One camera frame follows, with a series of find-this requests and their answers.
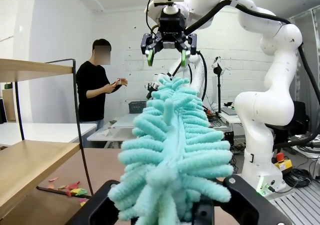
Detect black coiled floor cables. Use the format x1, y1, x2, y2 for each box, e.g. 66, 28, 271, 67
284, 168, 314, 189

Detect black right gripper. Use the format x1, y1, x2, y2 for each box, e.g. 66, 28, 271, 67
140, 10, 198, 67

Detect tall cardboard box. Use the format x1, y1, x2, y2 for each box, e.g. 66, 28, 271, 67
1, 88, 17, 123

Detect black stand with headset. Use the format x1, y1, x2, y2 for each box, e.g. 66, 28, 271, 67
211, 55, 226, 114

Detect blue plastic basket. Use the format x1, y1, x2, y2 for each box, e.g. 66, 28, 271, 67
128, 100, 148, 115

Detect black office chair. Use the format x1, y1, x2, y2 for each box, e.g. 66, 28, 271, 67
271, 100, 311, 147

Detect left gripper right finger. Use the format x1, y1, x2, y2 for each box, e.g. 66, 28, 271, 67
213, 174, 293, 225

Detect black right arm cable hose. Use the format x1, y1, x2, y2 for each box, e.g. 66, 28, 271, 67
184, 0, 320, 161

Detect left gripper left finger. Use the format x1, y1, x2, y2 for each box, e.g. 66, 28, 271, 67
66, 179, 126, 225

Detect black electronics box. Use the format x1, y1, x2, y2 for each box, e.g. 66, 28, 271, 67
223, 130, 235, 146

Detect person in black shirt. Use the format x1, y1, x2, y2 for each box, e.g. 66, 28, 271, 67
75, 38, 129, 148

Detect wooden shelf with black frame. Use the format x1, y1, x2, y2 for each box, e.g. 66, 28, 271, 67
0, 58, 95, 225

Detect teal microfiber duster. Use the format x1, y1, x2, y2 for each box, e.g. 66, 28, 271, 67
107, 75, 235, 225

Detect green paper scrap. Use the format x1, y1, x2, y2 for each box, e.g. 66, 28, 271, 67
69, 188, 88, 197

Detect grey laptop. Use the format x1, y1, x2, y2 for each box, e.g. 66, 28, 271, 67
220, 106, 239, 116

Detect yellow emergency stop box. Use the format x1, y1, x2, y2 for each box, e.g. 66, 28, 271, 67
274, 152, 294, 173

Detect white work table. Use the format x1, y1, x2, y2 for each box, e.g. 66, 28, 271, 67
86, 113, 152, 149

